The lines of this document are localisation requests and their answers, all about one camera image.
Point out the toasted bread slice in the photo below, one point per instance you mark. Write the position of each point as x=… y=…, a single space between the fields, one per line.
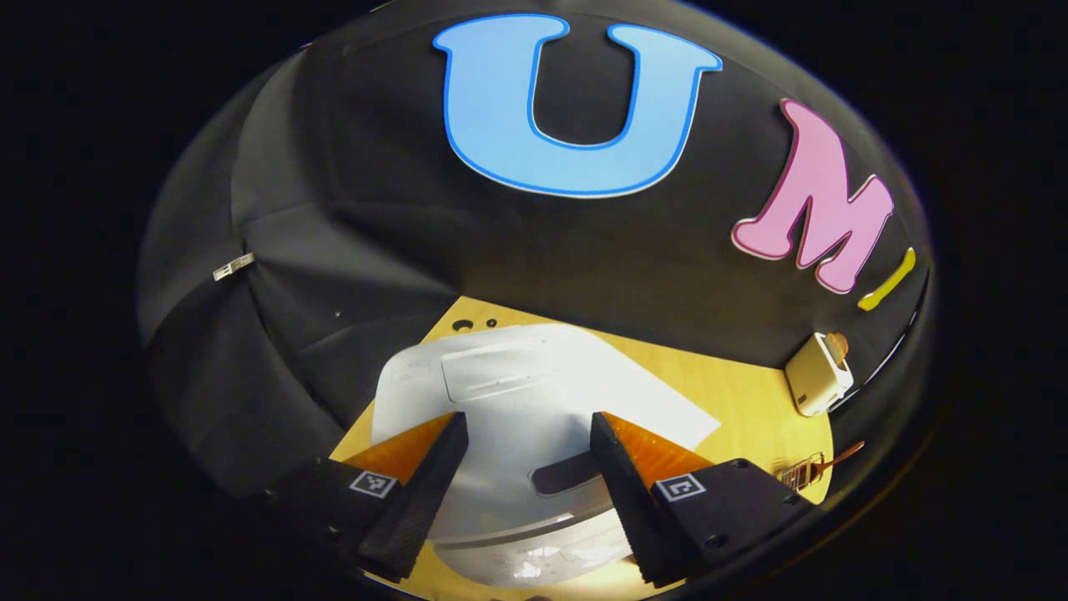
x=838 y=343

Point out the brown wooden spoon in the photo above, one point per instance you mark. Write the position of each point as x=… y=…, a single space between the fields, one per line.
x=843 y=457

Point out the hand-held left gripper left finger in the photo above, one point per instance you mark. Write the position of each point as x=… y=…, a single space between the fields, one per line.
x=425 y=492

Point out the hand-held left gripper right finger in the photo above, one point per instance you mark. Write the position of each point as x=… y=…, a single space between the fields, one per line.
x=622 y=492

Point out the white toaster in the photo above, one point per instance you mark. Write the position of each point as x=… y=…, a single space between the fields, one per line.
x=813 y=384

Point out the black backdrop cloth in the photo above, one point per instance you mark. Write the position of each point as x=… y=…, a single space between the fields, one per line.
x=501 y=250

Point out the white rice cooker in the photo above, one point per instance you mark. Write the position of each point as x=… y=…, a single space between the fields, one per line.
x=526 y=392

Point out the silver clip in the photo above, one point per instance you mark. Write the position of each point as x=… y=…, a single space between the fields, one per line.
x=234 y=267

